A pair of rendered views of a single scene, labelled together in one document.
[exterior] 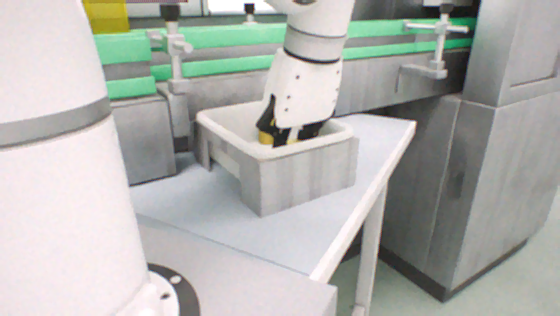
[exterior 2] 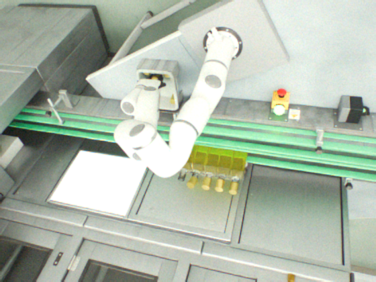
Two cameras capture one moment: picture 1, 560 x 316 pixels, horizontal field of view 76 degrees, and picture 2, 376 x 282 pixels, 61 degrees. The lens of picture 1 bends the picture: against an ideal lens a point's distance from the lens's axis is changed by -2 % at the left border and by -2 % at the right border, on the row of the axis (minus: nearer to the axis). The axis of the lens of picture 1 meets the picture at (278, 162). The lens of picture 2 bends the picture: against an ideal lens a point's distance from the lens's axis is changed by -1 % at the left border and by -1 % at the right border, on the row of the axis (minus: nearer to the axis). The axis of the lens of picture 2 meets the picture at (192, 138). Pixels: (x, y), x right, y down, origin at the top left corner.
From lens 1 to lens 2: 102 cm
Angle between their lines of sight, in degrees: 19
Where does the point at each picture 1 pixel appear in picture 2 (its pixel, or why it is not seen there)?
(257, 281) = (191, 38)
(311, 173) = (157, 65)
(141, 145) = not seen: hidden behind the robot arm
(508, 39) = (17, 90)
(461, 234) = (75, 28)
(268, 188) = (172, 66)
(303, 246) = (172, 45)
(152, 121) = not seen: hidden behind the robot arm
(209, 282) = (199, 43)
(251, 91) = not seen: hidden behind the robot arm
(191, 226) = (196, 68)
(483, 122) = (43, 66)
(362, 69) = (96, 111)
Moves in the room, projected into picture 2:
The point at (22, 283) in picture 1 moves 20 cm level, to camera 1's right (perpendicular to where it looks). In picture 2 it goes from (222, 48) to (174, 18)
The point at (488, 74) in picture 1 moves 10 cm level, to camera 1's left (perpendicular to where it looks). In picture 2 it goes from (31, 83) to (48, 93)
